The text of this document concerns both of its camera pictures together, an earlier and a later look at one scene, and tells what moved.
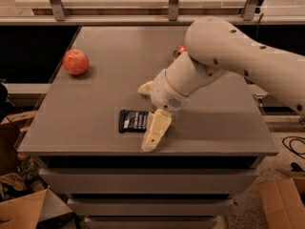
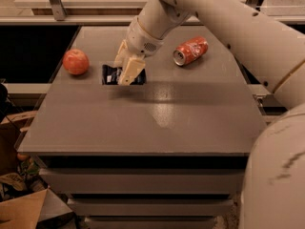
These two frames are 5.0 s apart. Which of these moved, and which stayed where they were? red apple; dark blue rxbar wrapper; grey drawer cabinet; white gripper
Moved: dark blue rxbar wrapper; white gripper
Stayed: red apple; grey drawer cabinet
